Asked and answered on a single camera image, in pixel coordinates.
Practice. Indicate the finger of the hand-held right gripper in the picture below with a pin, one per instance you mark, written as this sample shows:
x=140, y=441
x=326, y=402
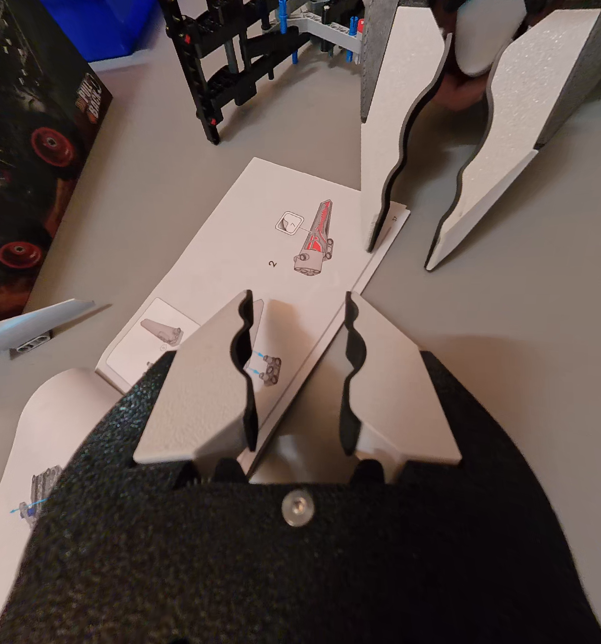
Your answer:
x=531, y=90
x=406, y=75

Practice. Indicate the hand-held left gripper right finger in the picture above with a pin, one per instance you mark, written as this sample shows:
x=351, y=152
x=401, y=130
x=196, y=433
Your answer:
x=406, y=402

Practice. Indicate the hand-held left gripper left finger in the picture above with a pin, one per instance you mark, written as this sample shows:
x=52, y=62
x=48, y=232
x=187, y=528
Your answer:
x=200, y=392

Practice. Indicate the white instruction booklet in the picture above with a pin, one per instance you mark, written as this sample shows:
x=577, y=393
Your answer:
x=240, y=236

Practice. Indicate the white wedge-shaped toy panel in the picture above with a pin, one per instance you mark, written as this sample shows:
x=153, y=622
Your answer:
x=29, y=324

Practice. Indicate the black printed toy box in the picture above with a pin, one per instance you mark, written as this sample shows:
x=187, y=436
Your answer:
x=24, y=151

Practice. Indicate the blue plastic bin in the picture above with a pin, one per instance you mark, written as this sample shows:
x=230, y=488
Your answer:
x=109, y=25

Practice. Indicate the black toy brick model frame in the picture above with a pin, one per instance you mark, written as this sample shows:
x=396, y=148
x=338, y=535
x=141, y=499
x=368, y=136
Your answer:
x=220, y=55

